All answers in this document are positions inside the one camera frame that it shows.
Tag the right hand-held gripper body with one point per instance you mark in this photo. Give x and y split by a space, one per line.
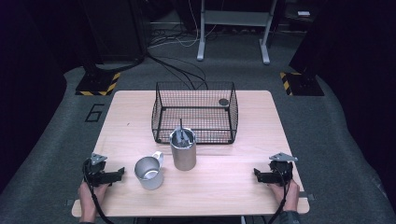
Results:
281 172

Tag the steel canister with plunger lid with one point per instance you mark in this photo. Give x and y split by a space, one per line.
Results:
183 157

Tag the grey tape strip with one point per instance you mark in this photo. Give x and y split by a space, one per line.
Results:
308 196
70 202

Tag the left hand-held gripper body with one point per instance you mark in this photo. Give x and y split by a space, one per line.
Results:
95 174

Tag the small white box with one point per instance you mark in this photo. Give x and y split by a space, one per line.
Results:
303 13

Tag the person's right hand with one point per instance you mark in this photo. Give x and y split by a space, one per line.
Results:
291 197

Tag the white metal stand frame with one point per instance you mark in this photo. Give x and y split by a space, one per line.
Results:
236 18

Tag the black round disc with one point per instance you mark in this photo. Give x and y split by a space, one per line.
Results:
223 102

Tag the dark cabinet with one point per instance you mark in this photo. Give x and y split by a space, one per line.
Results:
115 31

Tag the person's left hand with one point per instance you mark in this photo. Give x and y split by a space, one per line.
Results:
87 202

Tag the black yellow striped stand base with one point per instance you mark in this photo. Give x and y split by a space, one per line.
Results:
303 84
96 84

